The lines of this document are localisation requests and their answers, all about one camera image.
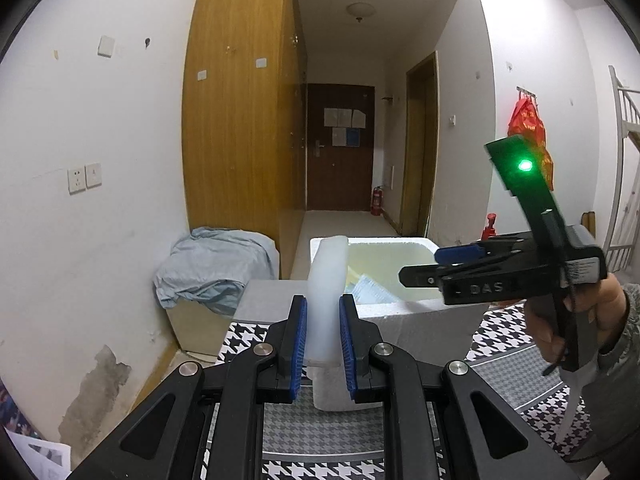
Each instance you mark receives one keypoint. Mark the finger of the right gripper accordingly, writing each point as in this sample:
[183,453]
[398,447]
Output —
[419,276]
[459,254]

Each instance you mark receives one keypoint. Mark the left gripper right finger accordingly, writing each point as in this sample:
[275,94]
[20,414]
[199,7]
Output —
[364,381]

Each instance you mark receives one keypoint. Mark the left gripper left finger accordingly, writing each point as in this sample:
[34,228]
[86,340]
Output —
[282,378]

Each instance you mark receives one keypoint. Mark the blue face mask stack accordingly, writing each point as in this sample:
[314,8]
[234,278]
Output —
[364,290]

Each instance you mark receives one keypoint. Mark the right hand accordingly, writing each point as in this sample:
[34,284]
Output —
[603,306]

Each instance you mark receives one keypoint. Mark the white foam box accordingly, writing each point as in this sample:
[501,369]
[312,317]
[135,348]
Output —
[420,323]

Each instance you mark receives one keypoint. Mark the white pump lotion bottle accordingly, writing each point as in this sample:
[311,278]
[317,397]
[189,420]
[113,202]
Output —
[489,230]

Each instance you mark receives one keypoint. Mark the wooden sticks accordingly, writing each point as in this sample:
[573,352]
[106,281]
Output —
[588,220]

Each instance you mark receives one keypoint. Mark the houndstooth table mat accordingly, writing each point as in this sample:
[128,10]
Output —
[436,420]

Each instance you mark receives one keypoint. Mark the metal bunk bed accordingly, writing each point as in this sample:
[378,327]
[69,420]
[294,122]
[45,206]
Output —
[622,234]

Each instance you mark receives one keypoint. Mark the red fire extinguisher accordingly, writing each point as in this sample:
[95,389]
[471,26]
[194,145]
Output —
[377,201]

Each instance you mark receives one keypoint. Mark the blue cloth covered box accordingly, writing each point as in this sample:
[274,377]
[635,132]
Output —
[201,283]

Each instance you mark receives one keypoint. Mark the red hanging bag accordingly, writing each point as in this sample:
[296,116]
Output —
[526,122]

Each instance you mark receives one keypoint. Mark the dark brown door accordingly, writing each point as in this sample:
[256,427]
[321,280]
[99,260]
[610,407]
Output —
[340,146]

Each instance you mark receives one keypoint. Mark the ceiling lamp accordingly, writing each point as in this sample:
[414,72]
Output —
[360,10]

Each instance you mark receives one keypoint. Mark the wooden wardrobe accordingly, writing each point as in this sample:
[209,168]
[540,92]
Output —
[242,121]

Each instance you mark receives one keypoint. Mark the wall power socket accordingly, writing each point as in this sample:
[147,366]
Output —
[83,178]

